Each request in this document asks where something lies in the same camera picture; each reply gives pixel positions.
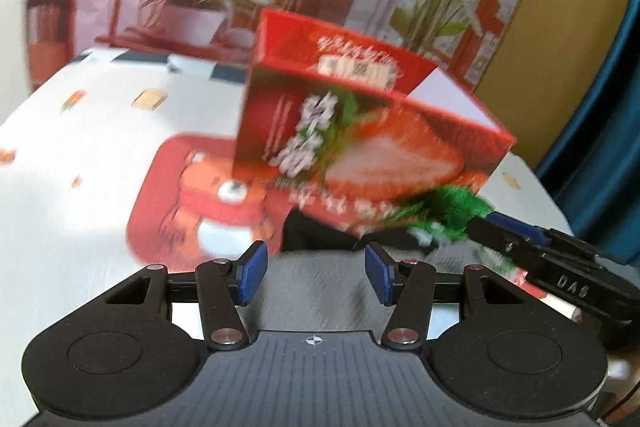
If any green tassel ornament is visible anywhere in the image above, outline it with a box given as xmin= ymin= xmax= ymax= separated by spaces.
xmin=395 ymin=186 xmax=496 ymax=249

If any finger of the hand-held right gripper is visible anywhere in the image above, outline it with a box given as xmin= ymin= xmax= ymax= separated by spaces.
xmin=467 ymin=218 xmax=531 ymax=269
xmin=487 ymin=213 xmax=551 ymax=244

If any red strawberry print box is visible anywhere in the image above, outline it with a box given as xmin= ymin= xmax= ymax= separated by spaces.
xmin=232 ymin=8 xmax=516 ymax=228

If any red cartoon print mat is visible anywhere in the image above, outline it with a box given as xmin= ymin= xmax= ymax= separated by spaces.
xmin=125 ymin=133 xmax=591 ymax=323

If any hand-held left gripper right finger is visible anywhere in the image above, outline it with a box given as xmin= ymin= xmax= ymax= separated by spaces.
xmin=365 ymin=243 xmax=523 ymax=351

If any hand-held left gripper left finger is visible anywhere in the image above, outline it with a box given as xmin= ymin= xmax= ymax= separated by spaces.
xmin=105 ymin=241 xmax=269 ymax=350

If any teal curtain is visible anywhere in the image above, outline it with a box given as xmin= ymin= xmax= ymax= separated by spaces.
xmin=535 ymin=0 xmax=640 ymax=269

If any grey fuzzy cloth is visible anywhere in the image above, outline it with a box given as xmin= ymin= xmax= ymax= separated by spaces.
xmin=265 ymin=249 xmax=501 ymax=336

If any black and grey sock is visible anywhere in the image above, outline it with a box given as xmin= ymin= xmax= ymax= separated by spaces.
xmin=282 ymin=210 xmax=441 ymax=258

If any wooden panel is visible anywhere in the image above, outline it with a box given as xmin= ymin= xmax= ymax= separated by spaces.
xmin=475 ymin=0 xmax=632 ymax=168

